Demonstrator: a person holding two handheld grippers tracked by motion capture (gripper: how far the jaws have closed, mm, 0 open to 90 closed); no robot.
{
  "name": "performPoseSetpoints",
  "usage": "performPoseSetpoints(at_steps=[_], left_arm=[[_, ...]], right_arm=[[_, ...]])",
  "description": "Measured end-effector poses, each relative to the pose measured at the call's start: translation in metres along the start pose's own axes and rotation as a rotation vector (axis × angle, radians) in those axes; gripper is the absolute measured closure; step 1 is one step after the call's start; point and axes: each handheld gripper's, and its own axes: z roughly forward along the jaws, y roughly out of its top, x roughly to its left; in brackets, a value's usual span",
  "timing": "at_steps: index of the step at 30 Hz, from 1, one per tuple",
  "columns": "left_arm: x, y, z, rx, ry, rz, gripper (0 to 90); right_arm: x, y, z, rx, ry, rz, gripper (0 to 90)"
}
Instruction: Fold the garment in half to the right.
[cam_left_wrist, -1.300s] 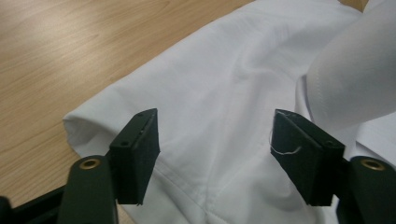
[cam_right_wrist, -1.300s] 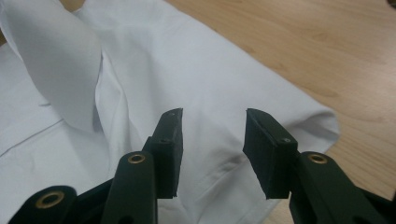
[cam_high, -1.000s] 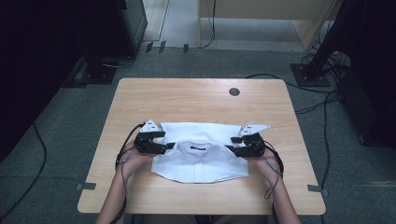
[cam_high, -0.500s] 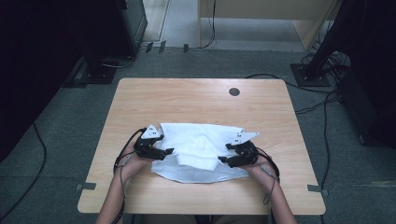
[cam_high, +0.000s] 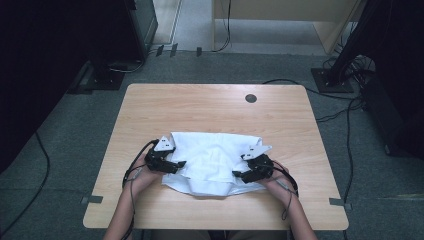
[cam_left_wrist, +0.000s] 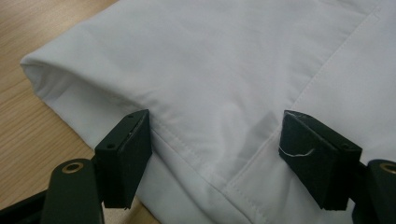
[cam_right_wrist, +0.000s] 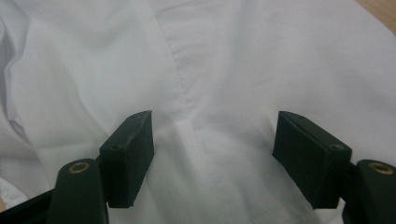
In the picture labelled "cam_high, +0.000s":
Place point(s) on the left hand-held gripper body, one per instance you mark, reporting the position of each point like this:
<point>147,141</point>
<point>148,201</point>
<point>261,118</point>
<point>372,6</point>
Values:
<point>158,160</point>

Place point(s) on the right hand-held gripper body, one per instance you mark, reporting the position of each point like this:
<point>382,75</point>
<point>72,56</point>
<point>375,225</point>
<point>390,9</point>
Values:
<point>261,166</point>

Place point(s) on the white short-sleeved shirt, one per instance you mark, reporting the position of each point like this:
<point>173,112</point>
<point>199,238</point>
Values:
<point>210,160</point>

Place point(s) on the person's right hand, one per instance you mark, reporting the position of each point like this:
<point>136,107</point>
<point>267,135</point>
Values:
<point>278,185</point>

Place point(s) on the person's left hand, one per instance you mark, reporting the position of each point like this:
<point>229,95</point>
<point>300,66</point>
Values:
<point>141,181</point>

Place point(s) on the person's left leg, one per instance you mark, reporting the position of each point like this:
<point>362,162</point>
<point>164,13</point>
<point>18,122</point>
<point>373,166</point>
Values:
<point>180,235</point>

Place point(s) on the grey tape piece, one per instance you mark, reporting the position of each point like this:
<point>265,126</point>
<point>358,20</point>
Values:
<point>338,202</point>
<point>92,199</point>

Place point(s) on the black square stand base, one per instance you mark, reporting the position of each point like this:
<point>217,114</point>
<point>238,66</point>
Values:
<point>330,85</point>
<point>106,83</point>

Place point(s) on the dark grey cabinet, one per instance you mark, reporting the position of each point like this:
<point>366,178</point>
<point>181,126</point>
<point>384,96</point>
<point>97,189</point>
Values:
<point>145,26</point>

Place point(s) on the light wooden desk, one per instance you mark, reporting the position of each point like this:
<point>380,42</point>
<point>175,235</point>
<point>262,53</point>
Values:
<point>283,8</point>

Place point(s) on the black stand post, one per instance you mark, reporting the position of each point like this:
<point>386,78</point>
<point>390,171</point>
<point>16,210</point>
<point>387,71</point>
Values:
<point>350,36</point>

